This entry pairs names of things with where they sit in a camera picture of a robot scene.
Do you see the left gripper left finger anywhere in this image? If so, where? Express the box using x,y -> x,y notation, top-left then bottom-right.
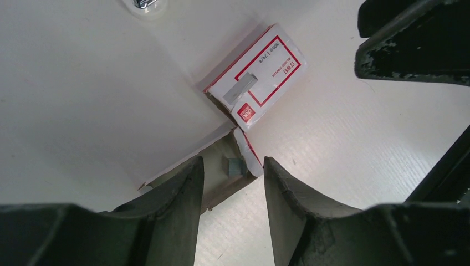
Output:
1,156 -> 205,265

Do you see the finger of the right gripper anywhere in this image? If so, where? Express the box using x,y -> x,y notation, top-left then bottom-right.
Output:
406,128 -> 469,205
354,1 -> 469,86

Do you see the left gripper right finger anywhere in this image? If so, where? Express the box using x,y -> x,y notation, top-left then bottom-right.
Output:
264,157 -> 469,265

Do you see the grey staple strip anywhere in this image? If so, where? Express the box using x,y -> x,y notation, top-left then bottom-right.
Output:
227,158 -> 247,177

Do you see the cardboard staple box tray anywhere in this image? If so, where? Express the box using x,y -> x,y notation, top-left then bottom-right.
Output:
133,127 -> 263,217

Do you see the red staple box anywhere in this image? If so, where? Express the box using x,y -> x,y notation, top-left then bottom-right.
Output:
204,23 -> 308,132

